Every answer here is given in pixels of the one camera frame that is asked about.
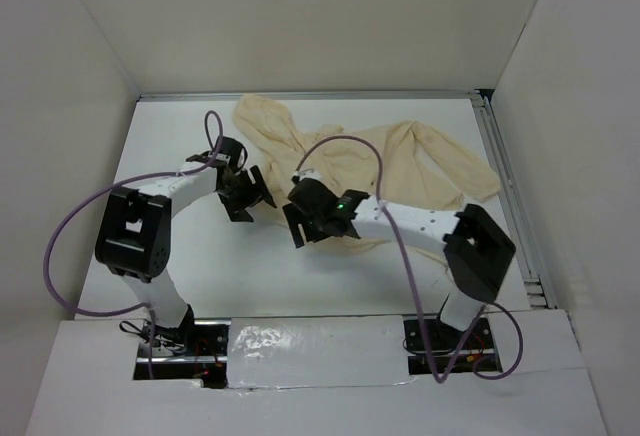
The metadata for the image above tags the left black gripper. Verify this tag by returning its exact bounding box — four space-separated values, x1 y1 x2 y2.
217 165 275 223

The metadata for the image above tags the cream yellow jacket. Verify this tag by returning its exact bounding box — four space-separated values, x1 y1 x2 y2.
232 95 501 253

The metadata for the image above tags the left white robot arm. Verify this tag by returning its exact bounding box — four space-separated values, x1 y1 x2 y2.
95 137 276 355

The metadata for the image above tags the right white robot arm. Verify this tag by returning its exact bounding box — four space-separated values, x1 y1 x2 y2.
283 170 516 348

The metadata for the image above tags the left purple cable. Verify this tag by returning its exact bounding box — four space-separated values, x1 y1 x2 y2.
43 109 226 380

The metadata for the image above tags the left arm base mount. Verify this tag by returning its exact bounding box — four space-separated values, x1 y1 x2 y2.
119 316 232 390

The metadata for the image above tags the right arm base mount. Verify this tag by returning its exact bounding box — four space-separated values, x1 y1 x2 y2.
402 316 502 376

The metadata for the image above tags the aluminium frame rail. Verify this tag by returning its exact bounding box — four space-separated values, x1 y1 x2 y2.
135 87 557 310

